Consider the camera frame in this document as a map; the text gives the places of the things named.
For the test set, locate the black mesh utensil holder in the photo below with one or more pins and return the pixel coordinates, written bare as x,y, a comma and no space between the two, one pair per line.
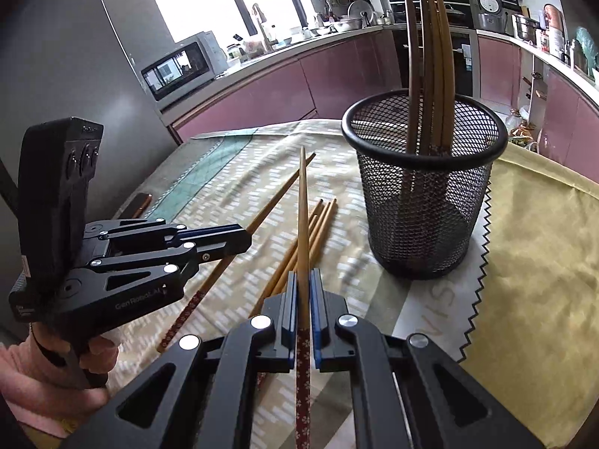
421,209

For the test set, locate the steel stock pot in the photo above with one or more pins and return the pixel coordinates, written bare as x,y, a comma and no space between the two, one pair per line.
525,28

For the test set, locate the steel pot lid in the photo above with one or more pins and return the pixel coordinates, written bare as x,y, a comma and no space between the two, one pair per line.
358,8

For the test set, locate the plastic oil bottle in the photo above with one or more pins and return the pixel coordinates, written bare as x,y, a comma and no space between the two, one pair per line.
519,132

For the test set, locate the white microwave oven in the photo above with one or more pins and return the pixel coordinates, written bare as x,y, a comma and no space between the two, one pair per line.
196,61

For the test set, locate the black built-in oven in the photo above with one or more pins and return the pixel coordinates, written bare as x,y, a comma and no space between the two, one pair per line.
460,16

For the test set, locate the wooden chopstick in holder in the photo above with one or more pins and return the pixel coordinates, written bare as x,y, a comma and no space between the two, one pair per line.
445,104
432,79
414,85

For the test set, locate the yellow checked cloth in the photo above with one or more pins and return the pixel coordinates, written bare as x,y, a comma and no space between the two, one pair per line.
534,345

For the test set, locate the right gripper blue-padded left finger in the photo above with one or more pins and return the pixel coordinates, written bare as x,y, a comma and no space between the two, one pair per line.
277,355

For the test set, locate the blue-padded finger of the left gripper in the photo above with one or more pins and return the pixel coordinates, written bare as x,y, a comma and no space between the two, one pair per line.
141,237
220,250

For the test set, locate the left hand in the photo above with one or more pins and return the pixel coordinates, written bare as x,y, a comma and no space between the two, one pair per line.
91,362

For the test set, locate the chrome kitchen faucet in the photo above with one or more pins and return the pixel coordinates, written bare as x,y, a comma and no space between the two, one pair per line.
260,20

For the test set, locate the white grey rice cooker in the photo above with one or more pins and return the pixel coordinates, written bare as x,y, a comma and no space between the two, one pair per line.
491,16

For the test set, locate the patterned beige green tablecloth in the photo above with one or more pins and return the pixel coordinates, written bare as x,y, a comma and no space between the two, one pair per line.
227,177

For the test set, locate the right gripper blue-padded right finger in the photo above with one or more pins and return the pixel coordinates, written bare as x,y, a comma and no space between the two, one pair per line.
339,337

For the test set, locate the pink kettle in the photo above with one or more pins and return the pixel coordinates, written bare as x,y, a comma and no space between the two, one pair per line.
553,20

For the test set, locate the pink left sleeve forearm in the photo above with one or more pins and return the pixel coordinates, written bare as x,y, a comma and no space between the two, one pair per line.
42,396

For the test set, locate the black left camera box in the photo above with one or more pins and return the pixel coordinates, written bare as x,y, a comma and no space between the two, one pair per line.
57,162

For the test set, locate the grey refrigerator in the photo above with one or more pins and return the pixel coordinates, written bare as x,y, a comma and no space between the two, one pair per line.
62,58

